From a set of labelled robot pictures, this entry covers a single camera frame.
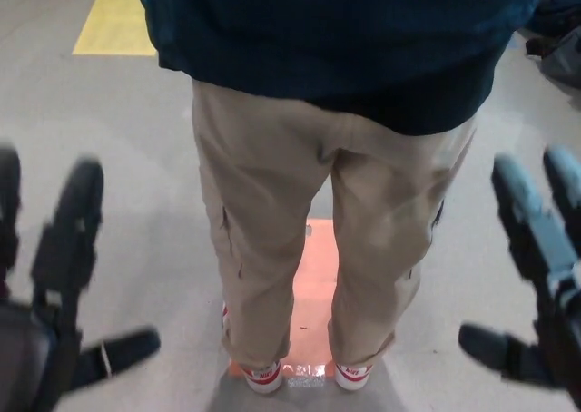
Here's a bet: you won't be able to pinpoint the red white sneaker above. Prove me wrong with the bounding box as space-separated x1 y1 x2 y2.
334 360 376 392
221 299 284 392

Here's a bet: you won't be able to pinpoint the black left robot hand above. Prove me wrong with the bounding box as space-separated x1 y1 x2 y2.
0 146 162 412

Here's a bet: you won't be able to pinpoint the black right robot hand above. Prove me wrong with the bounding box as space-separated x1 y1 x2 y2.
458 143 581 393

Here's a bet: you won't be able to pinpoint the yellow floor marker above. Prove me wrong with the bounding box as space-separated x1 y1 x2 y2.
71 0 158 57

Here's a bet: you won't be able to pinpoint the red white left sneaker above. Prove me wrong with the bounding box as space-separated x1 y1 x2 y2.
221 299 284 392

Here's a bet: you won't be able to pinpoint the orange floor marker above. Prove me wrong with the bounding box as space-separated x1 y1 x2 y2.
225 218 388 379

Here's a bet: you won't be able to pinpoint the beige trousers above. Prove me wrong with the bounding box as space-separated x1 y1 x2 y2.
190 78 478 373

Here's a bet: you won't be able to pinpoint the red white right sneaker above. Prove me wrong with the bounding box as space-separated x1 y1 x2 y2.
334 360 376 392

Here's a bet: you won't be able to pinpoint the navy blue coat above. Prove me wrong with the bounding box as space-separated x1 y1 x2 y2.
134 0 542 113

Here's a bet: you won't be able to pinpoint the grey bag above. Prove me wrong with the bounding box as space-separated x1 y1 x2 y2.
525 25 581 87

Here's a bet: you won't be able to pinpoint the blue bag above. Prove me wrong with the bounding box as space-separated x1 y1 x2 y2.
527 0 581 33

